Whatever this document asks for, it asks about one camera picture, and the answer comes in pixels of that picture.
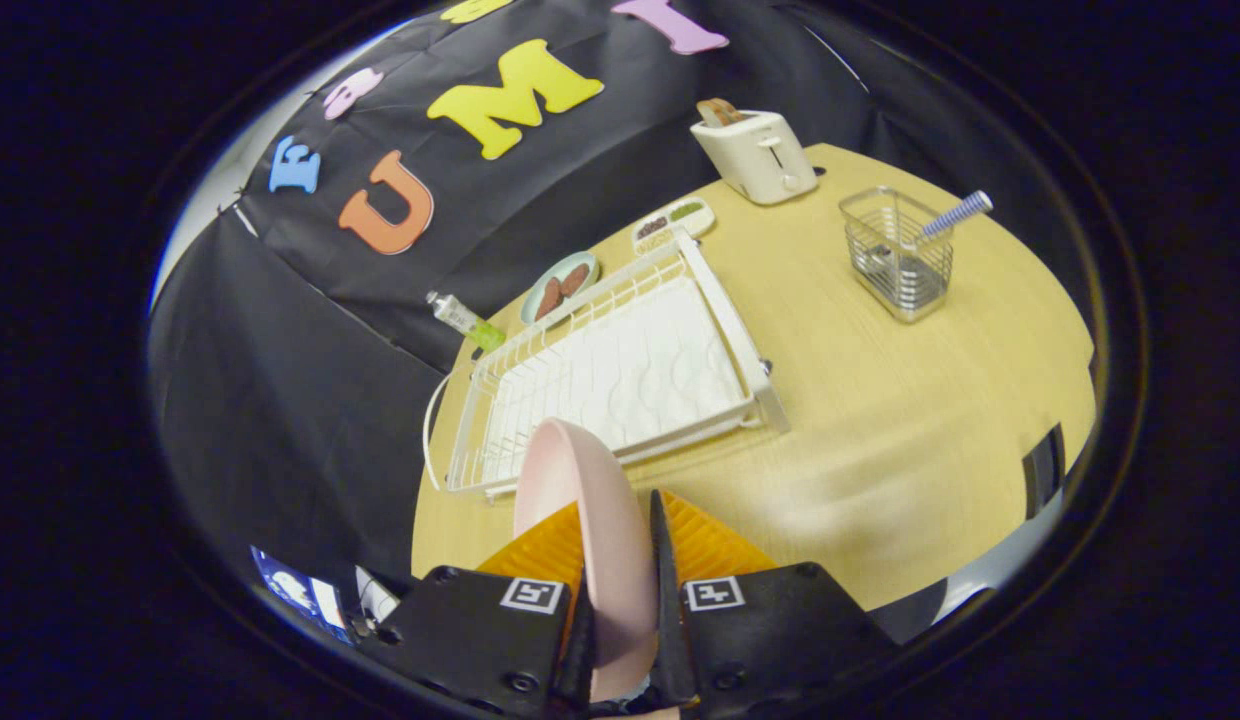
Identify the clear bottle with green liquid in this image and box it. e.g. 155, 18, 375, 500
426, 291, 507, 352

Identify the pale green plate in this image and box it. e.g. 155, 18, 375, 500
520, 250, 601, 326

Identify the white divided snack tray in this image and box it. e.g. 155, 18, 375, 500
632, 197, 717, 253

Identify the spoon with striped handle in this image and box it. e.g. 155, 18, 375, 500
910, 190, 994, 246

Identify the white toaster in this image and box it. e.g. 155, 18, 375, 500
690, 110, 819, 206

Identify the blue white printed item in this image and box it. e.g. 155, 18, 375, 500
250, 545, 401, 641

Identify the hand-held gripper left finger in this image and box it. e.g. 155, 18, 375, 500
358, 500, 599, 720

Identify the pink plate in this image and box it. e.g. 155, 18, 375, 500
513, 418, 661, 703

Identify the white wire dish rack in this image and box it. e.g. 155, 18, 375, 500
422, 228, 791, 501

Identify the metal wire basket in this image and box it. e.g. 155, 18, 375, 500
838, 186, 955, 324

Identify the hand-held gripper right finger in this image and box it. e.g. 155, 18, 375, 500
645, 488, 899, 720

